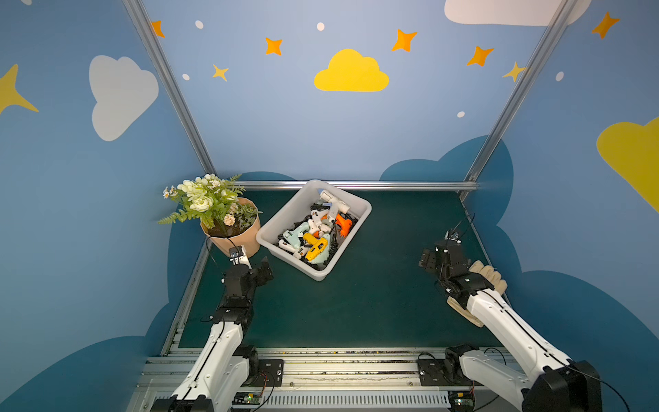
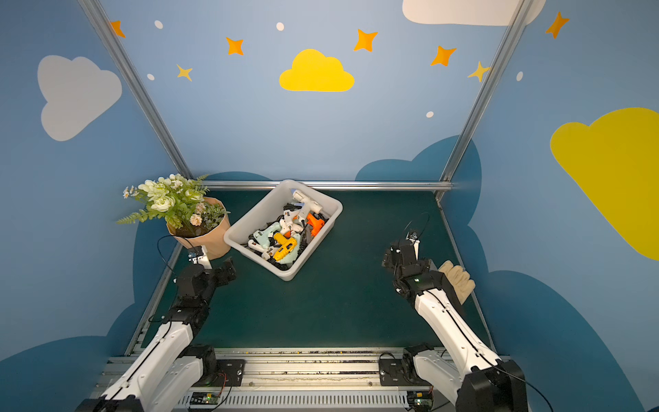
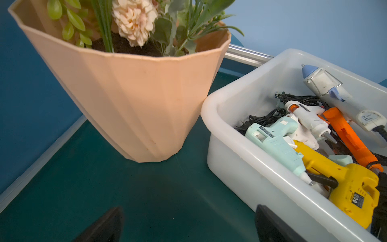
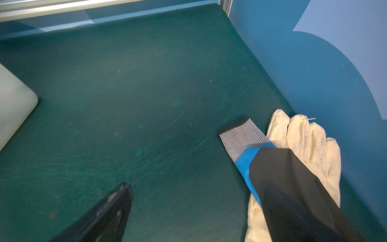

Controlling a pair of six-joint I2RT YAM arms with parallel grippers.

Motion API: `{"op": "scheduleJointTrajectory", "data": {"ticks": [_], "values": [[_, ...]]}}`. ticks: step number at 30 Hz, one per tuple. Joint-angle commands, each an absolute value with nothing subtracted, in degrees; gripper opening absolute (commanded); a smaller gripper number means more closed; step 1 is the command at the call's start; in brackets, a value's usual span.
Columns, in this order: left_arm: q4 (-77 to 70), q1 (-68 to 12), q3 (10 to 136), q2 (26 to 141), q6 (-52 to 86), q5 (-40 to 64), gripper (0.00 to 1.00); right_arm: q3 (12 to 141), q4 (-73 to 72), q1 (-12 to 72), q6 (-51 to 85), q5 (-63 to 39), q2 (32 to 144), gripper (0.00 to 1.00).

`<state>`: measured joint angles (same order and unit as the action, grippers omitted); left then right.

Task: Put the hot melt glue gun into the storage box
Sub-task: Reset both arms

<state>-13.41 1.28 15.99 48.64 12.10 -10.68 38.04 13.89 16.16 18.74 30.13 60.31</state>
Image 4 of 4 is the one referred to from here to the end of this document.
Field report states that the white plastic storage box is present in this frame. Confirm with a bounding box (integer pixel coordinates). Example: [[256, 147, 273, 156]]
[[1, 65, 38, 148]]

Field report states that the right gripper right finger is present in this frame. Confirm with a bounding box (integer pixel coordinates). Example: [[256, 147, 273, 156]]
[[261, 181, 346, 242]]

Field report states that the beige work glove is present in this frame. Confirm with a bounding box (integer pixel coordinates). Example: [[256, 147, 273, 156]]
[[245, 110, 341, 242]]

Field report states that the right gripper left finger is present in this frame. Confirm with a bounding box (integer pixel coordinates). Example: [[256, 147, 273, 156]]
[[51, 183, 134, 242]]

